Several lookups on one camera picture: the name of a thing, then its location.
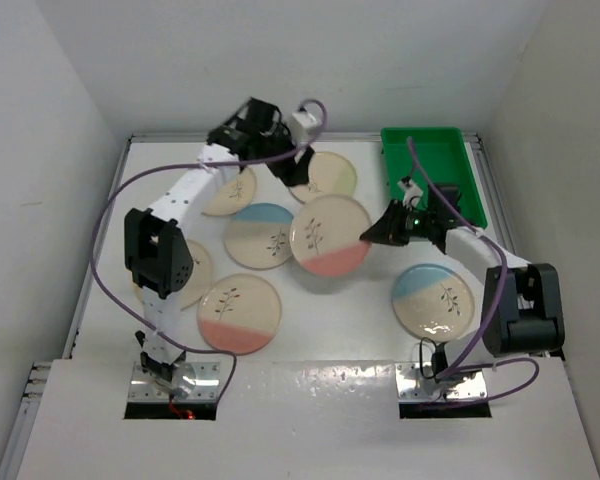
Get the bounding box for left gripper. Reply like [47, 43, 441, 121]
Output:
[255, 122, 311, 187]

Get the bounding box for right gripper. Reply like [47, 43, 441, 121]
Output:
[362, 199, 436, 247]

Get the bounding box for green cream plate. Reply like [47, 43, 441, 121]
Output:
[289, 152, 357, 203]
[203, 168, 257, 217]

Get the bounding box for pink cream plate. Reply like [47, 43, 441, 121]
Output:
[290, 194, 372, 278]
[197, 273, 282, 355]

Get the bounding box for blue cream plate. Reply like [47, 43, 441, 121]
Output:
[223, 203, 293, 270]
[390, 263, 475, 342]

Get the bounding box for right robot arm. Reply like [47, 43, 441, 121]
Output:
[360, 177, 566, 382]

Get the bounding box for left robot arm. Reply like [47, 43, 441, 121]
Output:
[124, 98, 327, 384]

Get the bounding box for green plastic bin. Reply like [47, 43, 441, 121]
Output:
[380, 127, 488, 229]

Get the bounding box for yellow cream plate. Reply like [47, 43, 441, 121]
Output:
[132, 238, 214, 312]

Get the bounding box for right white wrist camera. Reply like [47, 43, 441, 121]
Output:
[398, 176, 423, 208]

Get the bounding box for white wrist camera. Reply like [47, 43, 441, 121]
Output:
[398, 176, 423, 208]
[287, 111, 321, 145]

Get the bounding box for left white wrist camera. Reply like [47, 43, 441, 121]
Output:
[287, 111, 321, 145]

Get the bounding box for black cable at right base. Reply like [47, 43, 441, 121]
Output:
[417, 338, 449, 386]

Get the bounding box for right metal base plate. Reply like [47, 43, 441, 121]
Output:
[394, 362, 487, 404]

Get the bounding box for metal base plate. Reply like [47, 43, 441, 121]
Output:
[127, 362, 220, 403]
[394, 362, 487, 404]

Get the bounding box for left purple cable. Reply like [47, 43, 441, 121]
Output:
[90, 98, 329, 411]

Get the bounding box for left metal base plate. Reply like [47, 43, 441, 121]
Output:
[127, 362, 220, 403]

